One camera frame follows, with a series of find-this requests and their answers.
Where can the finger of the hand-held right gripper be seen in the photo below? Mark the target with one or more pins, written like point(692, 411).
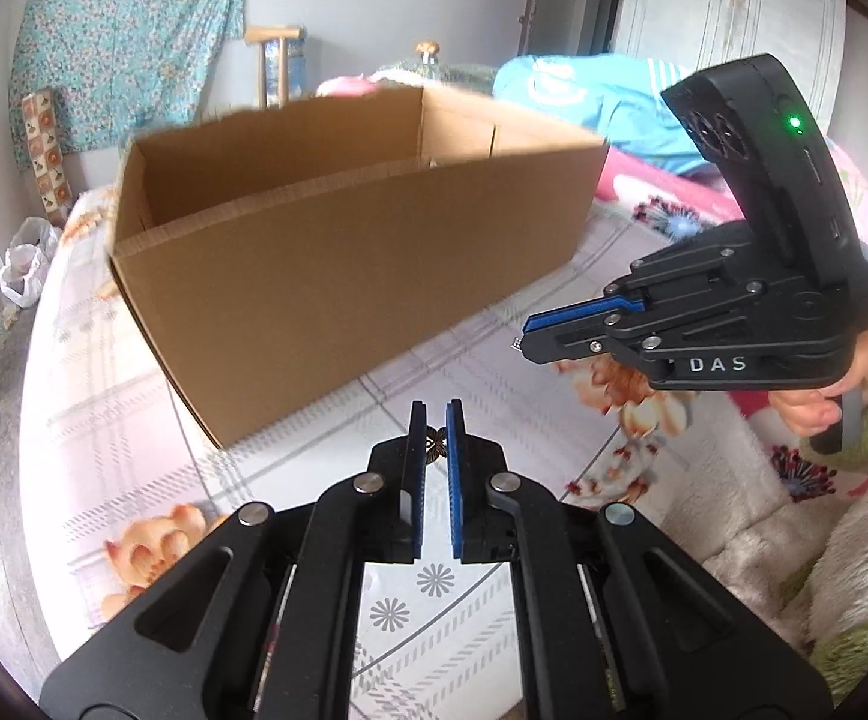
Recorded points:
point(576, 345)
point(576, 313)

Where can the white panelled door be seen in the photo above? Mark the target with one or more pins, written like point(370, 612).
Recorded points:
point(742, 0)

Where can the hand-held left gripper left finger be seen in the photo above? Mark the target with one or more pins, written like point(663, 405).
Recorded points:
point(417, 465)

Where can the floral plaid tablecloth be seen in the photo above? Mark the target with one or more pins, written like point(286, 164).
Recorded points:
point(104, 390)

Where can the person's right hand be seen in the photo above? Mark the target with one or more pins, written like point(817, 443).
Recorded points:
point(802, 409)

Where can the gold butterfly brooch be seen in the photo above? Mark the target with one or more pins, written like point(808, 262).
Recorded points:
point(435, 444)

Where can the lid with gold knob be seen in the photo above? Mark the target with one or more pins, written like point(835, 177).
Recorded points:
point(426, 51)

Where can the white plastic bag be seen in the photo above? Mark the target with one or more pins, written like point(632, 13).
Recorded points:
point(25, 270)

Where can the blue water jug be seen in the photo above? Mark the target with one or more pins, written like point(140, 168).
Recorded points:
point(295, 71)

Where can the teal floral hanging cloth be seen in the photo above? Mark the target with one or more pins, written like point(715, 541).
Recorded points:
point(126, 37)

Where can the patterned tall box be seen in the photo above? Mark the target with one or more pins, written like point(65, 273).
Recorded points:
point(44, 157)

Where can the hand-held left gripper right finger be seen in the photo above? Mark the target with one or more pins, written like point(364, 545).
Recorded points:
point(455, 465)

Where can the brown cardboard box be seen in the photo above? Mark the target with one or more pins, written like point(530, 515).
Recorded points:
point(329, 277)

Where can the wooden chair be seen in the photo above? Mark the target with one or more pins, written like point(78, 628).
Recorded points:
point(263, 67)

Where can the blue striped garment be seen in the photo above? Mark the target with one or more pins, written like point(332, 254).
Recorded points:
point(614, 120)

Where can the green shaggy rug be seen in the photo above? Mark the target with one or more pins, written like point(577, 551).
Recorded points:
point(862, 652)

